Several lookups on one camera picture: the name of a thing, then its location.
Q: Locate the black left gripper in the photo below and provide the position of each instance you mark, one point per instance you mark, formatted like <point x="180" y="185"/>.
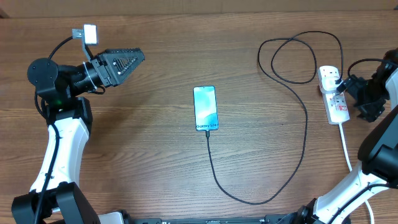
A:
<point x="114" y="74"/>

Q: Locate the white charger plug adapter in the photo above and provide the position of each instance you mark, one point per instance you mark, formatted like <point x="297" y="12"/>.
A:
<point x="329" y="85"/>

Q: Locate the Samsung Galaxy smartphone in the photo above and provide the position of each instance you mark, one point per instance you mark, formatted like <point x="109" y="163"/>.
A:
<point x="205" y="107"/>

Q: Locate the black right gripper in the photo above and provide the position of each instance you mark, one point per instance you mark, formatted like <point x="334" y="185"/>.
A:
<point x="352" y="87"/>

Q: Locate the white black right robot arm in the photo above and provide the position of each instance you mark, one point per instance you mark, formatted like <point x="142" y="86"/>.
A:
<point x="376" y="169"/>

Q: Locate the white power strip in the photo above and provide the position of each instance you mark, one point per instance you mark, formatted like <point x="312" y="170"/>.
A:
<point x="335" y="105"/>

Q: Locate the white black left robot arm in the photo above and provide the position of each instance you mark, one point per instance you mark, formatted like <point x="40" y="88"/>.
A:
<point x="69" y="119"/>

